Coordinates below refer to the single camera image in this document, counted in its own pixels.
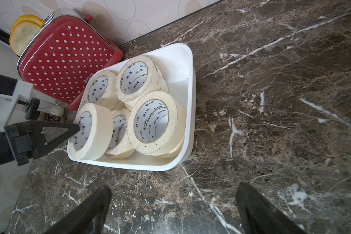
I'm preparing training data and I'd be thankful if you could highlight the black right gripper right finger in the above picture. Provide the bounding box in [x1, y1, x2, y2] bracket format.
[236, 183, 306, 234]

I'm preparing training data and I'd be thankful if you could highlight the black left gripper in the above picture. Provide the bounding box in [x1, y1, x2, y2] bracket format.
[0, 121, 80, 166]

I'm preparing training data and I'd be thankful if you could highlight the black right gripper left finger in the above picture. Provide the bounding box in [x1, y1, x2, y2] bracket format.
[45, 185, 112, 234]

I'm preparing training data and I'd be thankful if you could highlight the cream masking tape roll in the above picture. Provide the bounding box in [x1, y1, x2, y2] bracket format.
[104, 108, 135, 159]
[127, 91, 186, 159]
[80, 70, 120, 111]
[67, 103, 114, 161]
[115, 55, 168, 111]

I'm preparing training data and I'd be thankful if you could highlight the white plastic storage box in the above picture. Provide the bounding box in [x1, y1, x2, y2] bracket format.
[67, 43, 196, 171]

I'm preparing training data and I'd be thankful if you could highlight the dark pepper grinder bottle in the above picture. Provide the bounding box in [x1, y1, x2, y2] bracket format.
[22, 97, 65, 122]

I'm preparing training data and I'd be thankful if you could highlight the red polka dot toaster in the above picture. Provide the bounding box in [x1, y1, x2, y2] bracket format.
[17, 8, 123, 111]

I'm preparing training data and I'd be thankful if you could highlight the rear yellow bread slice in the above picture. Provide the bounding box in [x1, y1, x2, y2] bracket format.
[11, 15, 45, 33]

